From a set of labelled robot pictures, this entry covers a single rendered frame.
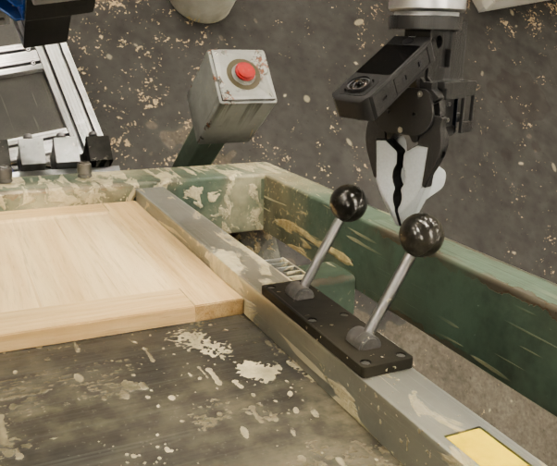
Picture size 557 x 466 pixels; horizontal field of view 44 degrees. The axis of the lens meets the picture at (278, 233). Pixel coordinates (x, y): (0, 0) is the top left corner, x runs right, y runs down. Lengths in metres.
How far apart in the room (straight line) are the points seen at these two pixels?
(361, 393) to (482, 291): 0.27
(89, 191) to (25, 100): 0.91
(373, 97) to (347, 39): 2.21
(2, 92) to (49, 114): 0.13
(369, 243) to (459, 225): 1.71
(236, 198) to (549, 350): 0.70
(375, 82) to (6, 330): 0.42
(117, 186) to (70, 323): 0.51
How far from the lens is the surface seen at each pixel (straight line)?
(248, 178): 1.27
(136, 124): 2.31
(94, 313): 0.74
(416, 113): 0.69
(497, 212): 2.81
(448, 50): 0.74
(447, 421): 0.52
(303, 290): 0.68
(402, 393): 0.55
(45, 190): 1.18
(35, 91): 2.08
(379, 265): 0.96
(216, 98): 1.32
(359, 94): 0.63
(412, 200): 0.71
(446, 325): 0.86
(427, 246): 0.58
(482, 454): 0.49
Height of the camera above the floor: 1.98
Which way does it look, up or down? 60 degrees down
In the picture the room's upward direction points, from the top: 46 degrees clockwise
